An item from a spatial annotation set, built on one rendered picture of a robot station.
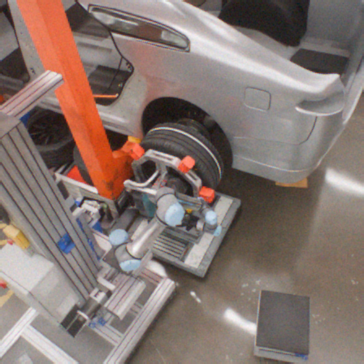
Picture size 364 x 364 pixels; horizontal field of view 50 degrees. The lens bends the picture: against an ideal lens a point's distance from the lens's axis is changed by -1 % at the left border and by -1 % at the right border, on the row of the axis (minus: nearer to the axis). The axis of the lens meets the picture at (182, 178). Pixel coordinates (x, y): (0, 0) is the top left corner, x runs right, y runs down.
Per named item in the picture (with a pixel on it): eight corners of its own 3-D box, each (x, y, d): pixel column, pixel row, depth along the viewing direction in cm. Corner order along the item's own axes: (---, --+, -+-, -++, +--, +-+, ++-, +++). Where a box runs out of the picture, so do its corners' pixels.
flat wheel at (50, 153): (18, 167, 391) (8, 152, 373) (38, 123, 433) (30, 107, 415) (80, 167, 383) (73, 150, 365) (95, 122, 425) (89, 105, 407)
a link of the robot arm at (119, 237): (127, 235, 251) (123, 223, 240) (135, 251, 242) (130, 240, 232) (110, 243, 248) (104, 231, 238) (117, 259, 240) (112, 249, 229)
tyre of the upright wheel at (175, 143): (184, 110, 263) (133, 135, 313) (168, 132, 250) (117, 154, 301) (241, 176, 287) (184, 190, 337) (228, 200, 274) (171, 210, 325)
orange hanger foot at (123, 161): (154, 146, 356) (149, 118, 330) (123, 187, 328) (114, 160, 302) (139, 141, 362) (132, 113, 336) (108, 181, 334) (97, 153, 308)
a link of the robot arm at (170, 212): (124, 255, 243) (178, 194, 226) (133, 275, 234) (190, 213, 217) (110, 253, 235) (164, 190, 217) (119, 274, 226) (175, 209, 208)
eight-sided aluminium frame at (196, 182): (204, 211, 298) (200, 164, 256) (201, 218, 294) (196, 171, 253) (144, 189, 317) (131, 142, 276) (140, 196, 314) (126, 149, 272)
